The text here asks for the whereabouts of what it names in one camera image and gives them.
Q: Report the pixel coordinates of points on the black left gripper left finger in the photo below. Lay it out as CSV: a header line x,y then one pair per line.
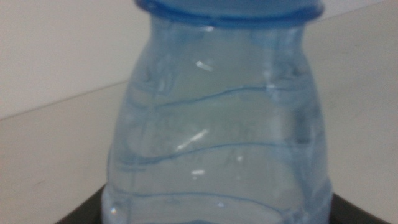
x,y
90,211

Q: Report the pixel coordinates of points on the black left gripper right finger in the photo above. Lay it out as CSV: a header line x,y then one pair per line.
x,y
348,213

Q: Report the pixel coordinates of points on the clear water bottle blue cap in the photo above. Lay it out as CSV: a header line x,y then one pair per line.
x,y
217,124

